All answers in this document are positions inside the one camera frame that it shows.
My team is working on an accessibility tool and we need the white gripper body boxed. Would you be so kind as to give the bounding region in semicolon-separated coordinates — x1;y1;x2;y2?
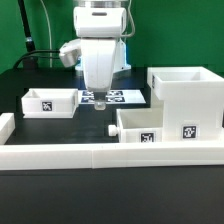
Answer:
59;38;117;92

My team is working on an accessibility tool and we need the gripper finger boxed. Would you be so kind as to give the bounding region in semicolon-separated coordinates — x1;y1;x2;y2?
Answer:
94;92;106;110

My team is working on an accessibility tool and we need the white front drawer tray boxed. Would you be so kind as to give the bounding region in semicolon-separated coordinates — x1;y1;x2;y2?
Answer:
108;108;163;143

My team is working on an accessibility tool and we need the white drawer tray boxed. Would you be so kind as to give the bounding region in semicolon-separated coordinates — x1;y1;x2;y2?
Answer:
21;88;79;118
108;108;163;143

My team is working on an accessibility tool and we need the white drawer cabinet box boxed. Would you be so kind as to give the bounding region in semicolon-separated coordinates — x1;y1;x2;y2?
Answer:
147;67;224;141

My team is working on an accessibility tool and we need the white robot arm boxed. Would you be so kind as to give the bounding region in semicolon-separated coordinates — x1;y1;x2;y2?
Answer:
59;0;133;110

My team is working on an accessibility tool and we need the white rear drawer tray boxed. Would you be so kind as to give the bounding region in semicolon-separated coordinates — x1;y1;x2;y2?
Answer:
21;88;79;118

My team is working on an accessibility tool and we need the white fiducial marker sheet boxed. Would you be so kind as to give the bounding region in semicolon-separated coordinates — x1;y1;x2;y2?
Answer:
78;90;146;104

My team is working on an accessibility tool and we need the black pole stand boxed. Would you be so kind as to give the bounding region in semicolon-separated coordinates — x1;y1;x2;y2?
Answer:
17;0;38;70

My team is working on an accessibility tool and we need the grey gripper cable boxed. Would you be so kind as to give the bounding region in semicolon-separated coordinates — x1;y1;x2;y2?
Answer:
121;0;136;38

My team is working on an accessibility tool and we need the white thin cable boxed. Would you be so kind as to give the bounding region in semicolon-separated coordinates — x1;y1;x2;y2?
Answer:
39;0;54;69

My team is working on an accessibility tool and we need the black cable with connector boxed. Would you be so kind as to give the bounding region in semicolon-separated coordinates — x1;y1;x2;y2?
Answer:
13;49;64;70

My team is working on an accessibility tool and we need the white foam border frame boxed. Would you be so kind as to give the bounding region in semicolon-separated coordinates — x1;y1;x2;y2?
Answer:
0;113;224;170

